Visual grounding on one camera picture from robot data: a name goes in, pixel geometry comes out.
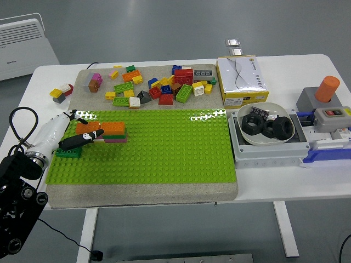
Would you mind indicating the small green toy brick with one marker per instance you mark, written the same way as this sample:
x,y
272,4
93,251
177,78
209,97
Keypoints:
x,y
213,81
130,69

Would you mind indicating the large black hex nut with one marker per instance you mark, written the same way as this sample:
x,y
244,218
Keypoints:
x,y
278,134
267,133
246,130

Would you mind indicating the light pink toy brick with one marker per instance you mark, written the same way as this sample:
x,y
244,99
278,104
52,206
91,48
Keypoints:
x,y
116,140

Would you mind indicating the blue and white fixture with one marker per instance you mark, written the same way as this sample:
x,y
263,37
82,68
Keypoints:
x,y
323,156

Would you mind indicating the grey push-button switch box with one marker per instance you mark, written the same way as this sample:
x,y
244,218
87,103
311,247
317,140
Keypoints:
x,y
329,123

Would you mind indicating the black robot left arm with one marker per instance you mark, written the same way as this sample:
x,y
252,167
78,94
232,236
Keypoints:
x,y
13,170

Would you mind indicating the metal floor socket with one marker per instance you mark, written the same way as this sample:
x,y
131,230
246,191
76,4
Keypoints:
x,y
232,42
235,51

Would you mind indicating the grey sloped toy brick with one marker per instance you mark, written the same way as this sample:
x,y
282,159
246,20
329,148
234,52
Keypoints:
x,y
144,97

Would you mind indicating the green studded baseplate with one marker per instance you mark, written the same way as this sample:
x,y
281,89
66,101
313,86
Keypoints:
x,y
164,153

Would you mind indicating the white bowl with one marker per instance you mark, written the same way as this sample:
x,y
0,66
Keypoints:
x,y
256,140

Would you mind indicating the magenta toy brick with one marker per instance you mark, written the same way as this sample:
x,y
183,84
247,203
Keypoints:
x,y
97,76
101,137

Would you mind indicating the purple circuit board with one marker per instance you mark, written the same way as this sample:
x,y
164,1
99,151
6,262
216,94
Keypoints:
x,y
259,111

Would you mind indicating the white table leg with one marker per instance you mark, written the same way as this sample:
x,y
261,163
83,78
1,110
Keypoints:
x,y
286,233
87,235

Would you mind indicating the orange toy brick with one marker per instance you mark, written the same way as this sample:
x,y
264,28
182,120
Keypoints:
x,y
87,127
113,128
131,75

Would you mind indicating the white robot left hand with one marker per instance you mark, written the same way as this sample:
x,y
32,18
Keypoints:
x,y
49,134

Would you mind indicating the lime green toy brick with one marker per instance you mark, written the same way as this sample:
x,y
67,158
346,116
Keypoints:
x,y
120,101
184,93
124,87

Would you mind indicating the white toy brick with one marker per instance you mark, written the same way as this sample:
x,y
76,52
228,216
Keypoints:
x,y
101,141
186,67
134,102
198,89
65,87

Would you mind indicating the dark green toy brick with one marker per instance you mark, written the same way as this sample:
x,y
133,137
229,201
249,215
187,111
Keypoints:
x,y
68,154

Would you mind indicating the large red toy brick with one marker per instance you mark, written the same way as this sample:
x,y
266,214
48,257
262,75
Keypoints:
x,y
183,77

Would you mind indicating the orange cylinder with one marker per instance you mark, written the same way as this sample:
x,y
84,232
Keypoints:
x,y
327,89

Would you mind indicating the red sloped toy brick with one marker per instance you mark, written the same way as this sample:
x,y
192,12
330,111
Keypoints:
x,y
166,100

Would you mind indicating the blue toy brick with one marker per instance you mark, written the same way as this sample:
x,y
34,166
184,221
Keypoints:
x,y
176,68
166,89
152,81

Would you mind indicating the small pink toy brick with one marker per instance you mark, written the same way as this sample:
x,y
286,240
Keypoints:
x,y
112,72

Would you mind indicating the grey junction box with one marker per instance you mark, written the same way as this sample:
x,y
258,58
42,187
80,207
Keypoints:
x,y
263,153

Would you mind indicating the grey-brown mat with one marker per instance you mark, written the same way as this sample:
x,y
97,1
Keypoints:
x,y
137,195

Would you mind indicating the white and yellow cardboard box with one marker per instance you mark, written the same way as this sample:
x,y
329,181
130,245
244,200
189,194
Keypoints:
x,y
241,79

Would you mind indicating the white floor heater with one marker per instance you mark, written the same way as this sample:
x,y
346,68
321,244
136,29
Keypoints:
x,y
22,54

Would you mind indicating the grey block holder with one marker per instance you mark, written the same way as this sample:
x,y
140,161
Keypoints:
x,y
307,101

